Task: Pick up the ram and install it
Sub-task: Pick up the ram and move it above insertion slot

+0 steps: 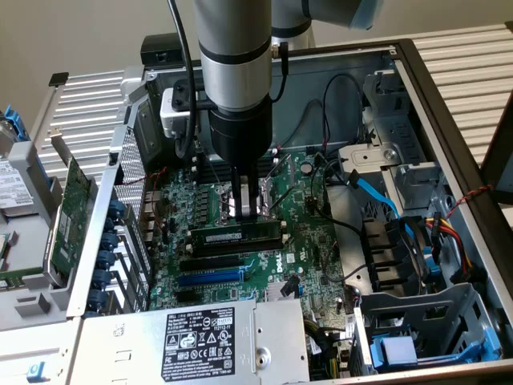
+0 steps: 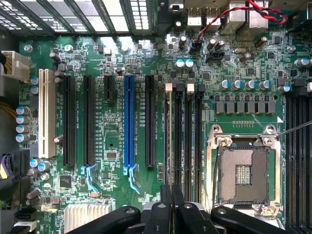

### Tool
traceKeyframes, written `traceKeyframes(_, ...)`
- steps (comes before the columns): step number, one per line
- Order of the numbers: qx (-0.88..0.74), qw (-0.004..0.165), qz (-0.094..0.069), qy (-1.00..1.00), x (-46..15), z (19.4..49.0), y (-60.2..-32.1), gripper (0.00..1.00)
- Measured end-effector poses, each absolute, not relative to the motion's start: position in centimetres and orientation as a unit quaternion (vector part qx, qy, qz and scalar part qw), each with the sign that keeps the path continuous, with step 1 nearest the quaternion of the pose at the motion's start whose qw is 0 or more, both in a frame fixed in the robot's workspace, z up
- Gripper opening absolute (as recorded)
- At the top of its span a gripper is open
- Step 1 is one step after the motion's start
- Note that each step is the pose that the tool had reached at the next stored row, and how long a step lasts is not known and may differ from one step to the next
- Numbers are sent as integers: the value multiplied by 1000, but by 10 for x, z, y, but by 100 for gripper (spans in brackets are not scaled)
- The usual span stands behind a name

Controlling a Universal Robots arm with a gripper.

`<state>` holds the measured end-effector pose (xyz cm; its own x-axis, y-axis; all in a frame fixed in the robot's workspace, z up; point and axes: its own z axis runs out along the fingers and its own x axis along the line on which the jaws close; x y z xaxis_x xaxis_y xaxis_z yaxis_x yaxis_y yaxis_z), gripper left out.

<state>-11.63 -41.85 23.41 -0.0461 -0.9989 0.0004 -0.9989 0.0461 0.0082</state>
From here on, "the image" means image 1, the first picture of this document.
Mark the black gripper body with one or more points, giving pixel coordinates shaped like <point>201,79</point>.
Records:
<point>240,136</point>

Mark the long black expansion slot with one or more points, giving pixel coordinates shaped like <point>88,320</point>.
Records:
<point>210,263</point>

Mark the blue expansion slot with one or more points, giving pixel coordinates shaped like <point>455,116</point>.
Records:
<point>210,277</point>

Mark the silver metal bracket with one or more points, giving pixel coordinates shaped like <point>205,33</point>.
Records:
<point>360,158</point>

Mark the green RAM stick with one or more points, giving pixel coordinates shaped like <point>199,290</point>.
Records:
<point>20,275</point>
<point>216,237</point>

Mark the metal locking lever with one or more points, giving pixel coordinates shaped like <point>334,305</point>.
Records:
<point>283,199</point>
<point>282,161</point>

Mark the green motherboard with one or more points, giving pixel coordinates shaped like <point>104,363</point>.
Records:
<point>304,224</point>

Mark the blue disk caddy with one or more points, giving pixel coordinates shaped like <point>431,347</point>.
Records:
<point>18,124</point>
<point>397,351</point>

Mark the black table end cap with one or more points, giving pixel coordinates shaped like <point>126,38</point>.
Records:
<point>59,79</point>

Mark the blue card retention clip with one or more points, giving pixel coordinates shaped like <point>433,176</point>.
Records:
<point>103,279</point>
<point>109,241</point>
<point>117,209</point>
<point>98,300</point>
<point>106,260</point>
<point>110,225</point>

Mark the hard disk drive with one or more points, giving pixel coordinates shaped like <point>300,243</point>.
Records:
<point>14,188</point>

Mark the black box device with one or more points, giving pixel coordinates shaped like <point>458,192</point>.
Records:
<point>158,48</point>

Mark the grey disk bay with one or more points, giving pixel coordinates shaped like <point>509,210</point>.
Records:
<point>421,305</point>

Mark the dark flat panel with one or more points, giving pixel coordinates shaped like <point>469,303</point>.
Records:
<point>503,160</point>

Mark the blue plastic latch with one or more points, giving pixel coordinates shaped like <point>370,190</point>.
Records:
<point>36,373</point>

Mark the silver chipset heatsink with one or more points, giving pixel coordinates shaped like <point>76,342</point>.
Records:
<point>272,293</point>

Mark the silver power supply unit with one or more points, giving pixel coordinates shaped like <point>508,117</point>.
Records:
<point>120,345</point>

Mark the silver disk bay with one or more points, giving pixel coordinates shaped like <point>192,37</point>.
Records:
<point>405,132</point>

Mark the green graphics card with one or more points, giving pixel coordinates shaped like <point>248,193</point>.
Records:
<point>72,208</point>

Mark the short black expansion slot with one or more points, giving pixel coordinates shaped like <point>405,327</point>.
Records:
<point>188,296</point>

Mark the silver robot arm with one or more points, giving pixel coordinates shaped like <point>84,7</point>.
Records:
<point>232,40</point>

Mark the metal CPU socket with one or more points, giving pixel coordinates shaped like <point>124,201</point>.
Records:
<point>265,196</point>

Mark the open PC case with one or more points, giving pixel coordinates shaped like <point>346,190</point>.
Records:
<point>304,80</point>

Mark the round coin cell battery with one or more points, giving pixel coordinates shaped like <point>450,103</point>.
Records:
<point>307,167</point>

